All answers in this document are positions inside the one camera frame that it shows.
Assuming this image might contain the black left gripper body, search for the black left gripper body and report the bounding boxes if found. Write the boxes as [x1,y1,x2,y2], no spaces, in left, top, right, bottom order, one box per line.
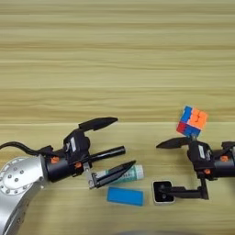
[45,149,96,190]

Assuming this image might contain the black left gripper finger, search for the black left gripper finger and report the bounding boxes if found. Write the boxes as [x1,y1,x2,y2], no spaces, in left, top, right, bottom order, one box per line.
[78,117,119,132]
[92,160,138,189]

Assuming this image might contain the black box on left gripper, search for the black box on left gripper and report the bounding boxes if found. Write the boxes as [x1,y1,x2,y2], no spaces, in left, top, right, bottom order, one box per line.
[62,129,92,160]

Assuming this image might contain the blue rectangular eraser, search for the blue rectangular eraser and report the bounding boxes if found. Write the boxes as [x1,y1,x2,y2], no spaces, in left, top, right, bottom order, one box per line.
[106,186,145,207]

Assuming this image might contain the small black square block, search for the small black square block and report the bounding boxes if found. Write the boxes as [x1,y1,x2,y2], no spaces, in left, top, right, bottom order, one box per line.
[151,179,176,206]

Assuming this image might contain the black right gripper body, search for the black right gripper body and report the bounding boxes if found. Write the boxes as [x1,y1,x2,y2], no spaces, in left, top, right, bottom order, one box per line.
[196,149,235,201]

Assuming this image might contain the green and white glue stick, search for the green and white glue stick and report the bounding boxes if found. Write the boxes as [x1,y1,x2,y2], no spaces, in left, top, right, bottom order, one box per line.
[94,164,145,185]

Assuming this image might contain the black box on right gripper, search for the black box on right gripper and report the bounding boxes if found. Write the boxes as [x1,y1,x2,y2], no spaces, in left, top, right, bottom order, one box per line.
[186,140,215,172]

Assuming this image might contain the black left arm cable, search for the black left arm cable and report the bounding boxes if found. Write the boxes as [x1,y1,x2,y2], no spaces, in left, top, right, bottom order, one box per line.
[0,140,59,158]

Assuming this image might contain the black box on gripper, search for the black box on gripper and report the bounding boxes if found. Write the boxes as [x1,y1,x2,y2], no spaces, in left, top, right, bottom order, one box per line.
[62,129,92,160]
[186,140,215,172]

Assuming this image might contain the multicoloured puzzle cube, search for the multicoloured puzzle cube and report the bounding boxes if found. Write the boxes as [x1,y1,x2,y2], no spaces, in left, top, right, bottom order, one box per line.
[175,105,209,139]

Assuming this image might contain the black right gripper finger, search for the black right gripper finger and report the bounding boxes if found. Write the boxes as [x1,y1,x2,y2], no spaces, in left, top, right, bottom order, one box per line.
[155,136,195,151]
[159,185,204,200]

